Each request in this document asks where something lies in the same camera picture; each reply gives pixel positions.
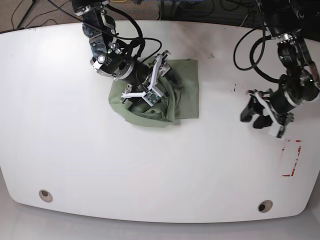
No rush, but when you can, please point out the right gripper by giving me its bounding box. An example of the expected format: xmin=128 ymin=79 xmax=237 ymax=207
xmin=120 ymin=50 xmax=179 ymax=103

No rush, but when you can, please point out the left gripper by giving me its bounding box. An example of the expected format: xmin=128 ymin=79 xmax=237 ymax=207
xmin=240 ymin=88 xmax=294 ymax=129

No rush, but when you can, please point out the green t-shirt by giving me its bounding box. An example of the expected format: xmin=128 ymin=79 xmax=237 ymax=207
xmin=108 ymin=59 xmax=199 ymax=128

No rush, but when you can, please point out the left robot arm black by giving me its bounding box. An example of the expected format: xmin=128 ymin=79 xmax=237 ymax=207
xmin=240 ymin=0 xmax=320 ymax=131

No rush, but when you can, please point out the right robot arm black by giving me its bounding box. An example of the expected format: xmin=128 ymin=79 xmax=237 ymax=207
xmin=71 ymin=0 xmax=179 ymax=107

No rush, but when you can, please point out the red tape rectangle marking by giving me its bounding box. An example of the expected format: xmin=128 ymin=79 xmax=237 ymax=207
xmin=279 ymin=139 xmax=303 ymax=178

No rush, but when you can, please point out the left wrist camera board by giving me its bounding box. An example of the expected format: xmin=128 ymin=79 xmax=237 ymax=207
xmin=268 ymin=122 xmax=286 ymax=139

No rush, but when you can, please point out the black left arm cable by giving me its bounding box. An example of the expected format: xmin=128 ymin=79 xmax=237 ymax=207
xmin=233 ymin=0 xmax=283 ymax=83

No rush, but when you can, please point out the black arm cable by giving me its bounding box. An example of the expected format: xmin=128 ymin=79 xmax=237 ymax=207
xmin=47 ymin=0 xmax=163 ymax=66
xmin=233 ymin=0 xmax=283 ymax=83

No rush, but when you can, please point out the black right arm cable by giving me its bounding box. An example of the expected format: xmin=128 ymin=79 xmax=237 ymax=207
xmin=47 ymin=0 xmax=163 ymax=66

